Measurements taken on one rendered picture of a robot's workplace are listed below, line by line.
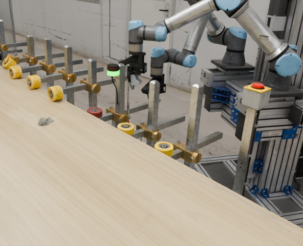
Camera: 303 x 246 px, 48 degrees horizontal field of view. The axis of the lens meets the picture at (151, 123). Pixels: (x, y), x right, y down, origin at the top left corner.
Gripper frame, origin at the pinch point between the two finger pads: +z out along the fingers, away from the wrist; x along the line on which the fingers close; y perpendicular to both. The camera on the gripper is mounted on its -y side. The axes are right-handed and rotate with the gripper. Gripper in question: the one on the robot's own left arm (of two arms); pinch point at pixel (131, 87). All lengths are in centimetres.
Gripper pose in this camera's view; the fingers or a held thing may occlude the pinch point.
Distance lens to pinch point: 188.9
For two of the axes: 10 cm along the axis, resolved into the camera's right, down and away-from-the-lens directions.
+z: -0.3, 9.1, 4.1
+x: 4.4, -3.5, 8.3
